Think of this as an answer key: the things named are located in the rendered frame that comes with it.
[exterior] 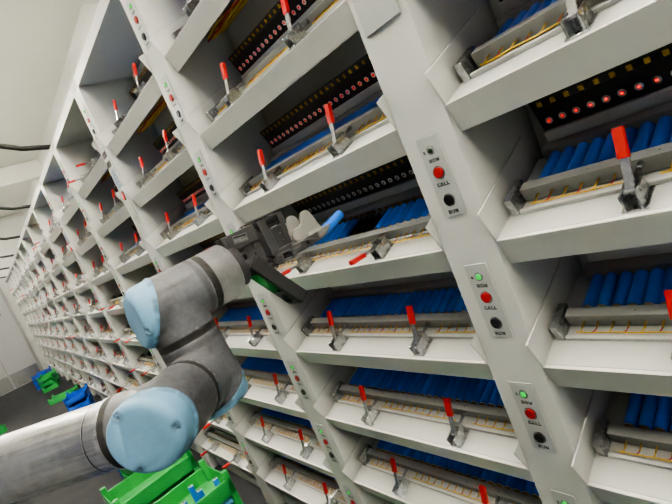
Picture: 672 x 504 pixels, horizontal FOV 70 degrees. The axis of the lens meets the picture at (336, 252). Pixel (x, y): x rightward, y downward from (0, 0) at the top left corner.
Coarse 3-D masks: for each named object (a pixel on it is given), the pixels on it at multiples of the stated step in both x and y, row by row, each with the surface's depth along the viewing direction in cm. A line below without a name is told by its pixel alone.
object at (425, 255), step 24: (384, 192) 102; (408, 240) 86; (432, 240) 80; (312, 264) 109; (336, 264) 100; (360, 264) 92; (384, 264) 87; (408, 264) 82; (432, 264) 79; (312, 288) 110
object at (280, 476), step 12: (276, 456) 192; (264, 468) 190; (276, 468) 190; (288, 468) 184; (300, 468) 176; (276, 480) 184; (288, 480) 176; (300, 480) 174; (312, 480) 171; (324, 480) 163; (288, 492) 174; (300, 492) 170; (312, 492) 166; (324, 492) 154; (336, 492) 156
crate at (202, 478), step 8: (200, 464) 166; (200, 472) 167; (208, 472) 167; (216, 472) 161; (224, 472) 153; (184, 480) 164; (192, 480) 165; (200, 480) 167; (208, 480) 167; (224, 480) 152; (176, 488) 161; (184, 488) 163; (208, 488) 162; (216, 488) 150; (224, 488) 152; (232, 488) 153; (168, 496) 159; (176, 496) 161; (184, 496) 163; (208, 496) 148; (216, 496) 150; (224, 496) 151
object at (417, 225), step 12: (384, 228) 90; (396, 228) 87; (408, 228) 85; (420, 228) 83; (336, 240) 103; (348, 240) 98; (360, 240) 95; (372, 240) 93; (300, 252) 114; (312, 252) 110; (324, 252) 107; (348, 252) 98
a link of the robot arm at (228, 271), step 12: (204, 252) 74; (216, 252) 73; (228, 252) 74; (216, 264) 72; (228, 264) 72; (228, 276) 72; (240, 276) 73; (228, 288) 72; (240, 288) 74; (228, 300) 74
